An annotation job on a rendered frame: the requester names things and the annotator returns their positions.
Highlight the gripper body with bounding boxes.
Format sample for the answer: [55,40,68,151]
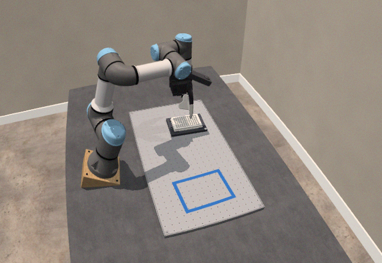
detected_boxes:
[170,76,192,96]

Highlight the blue tape outline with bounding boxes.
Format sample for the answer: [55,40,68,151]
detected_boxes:
[172,169,236,214]

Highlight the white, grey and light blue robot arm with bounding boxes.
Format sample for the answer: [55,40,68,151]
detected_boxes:
[87,33,212,179]

